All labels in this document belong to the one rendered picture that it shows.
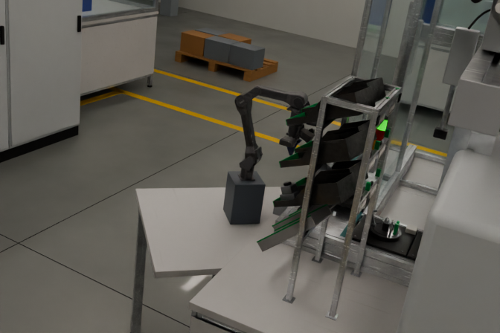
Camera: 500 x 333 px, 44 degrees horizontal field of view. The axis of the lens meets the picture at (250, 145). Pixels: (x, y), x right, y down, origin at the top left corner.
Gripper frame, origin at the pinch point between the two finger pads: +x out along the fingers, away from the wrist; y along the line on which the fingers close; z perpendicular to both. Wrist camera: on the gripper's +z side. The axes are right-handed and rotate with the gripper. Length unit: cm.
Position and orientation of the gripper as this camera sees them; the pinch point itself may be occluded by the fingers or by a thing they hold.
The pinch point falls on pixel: (292, 148)
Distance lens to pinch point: 263.2
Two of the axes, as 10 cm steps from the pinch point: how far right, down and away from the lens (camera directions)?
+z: 9.0, 2.7, -3.5
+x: -1.3, 9.2, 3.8
